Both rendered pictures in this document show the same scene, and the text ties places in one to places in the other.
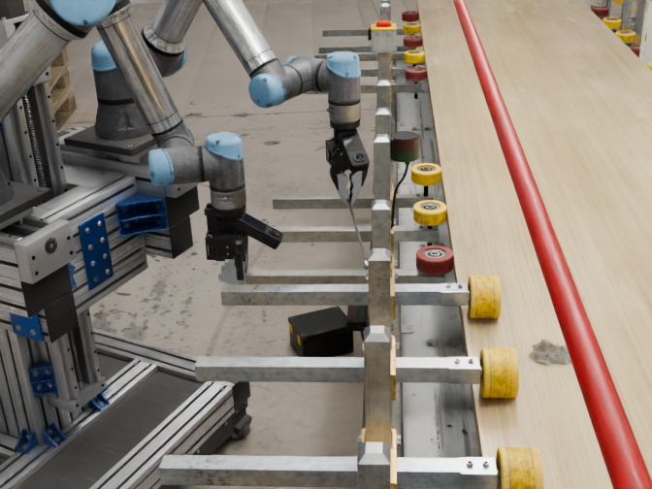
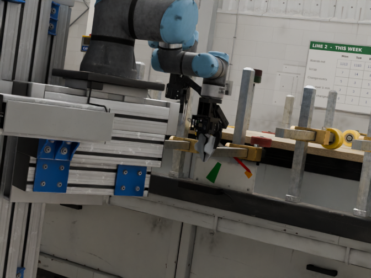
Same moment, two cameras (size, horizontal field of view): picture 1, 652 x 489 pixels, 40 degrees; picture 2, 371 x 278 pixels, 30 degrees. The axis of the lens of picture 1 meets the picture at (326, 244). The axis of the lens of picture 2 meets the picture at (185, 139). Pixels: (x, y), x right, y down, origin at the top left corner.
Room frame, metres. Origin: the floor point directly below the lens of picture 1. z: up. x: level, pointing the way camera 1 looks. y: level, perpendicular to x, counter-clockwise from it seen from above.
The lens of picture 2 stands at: (0.78, 2.30, 1.00)
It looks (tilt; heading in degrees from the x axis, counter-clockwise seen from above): 3 degrees down; 296
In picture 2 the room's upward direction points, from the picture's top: 8 degrees clockwise
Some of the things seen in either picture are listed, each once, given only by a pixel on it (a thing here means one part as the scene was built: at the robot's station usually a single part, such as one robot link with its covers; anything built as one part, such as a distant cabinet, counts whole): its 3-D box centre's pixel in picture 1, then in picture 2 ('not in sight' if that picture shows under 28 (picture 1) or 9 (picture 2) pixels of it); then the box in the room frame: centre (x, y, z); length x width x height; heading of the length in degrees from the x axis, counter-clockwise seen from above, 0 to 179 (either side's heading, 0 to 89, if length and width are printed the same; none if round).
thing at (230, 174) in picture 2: not in sight; (223, 174); (1.78, -0.10, 0.75); 0.26 x 0.01 x 0.10; 175
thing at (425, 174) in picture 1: (426, 186); not in sight; (2.20, -0.27, 0.85); 0.08 x 0.08 x 0.11
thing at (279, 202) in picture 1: (352, 202); not in sight; (2.21, -0.08, 0.81); 0.43 x 0.03 x 0.04; 85
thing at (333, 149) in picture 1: (344, 143); (179, 85); (1.99, -0.05, 1.06); 0.09 x 0.08 x 0.12; 15
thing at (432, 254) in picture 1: (434, 275); (259, 150); (1.70, -0.23, 0.85); 0.08 x 0.08 x 0.11
